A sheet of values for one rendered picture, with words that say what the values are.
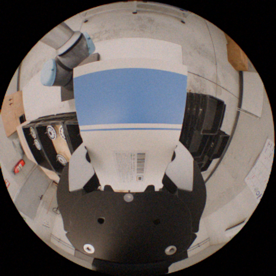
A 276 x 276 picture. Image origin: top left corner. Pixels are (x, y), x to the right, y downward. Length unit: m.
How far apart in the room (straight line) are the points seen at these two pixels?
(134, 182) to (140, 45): 0.63
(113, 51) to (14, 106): 3.03
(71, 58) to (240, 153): 3.06
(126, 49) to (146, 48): 0.11
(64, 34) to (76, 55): 0.11
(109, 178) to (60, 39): 0.39
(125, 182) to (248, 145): 2.74
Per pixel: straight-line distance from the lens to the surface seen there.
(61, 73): 0.42
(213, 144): 1.36
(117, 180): 0.16
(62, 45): 0.37
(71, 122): 0.39
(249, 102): 2.71
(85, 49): 0.39
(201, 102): 0.99
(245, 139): 2.78
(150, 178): 0.15
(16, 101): 3.30
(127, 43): 0.62
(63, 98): 0.63
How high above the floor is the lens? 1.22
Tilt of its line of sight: 61 degrees down
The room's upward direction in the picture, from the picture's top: 176 degrees clockwise
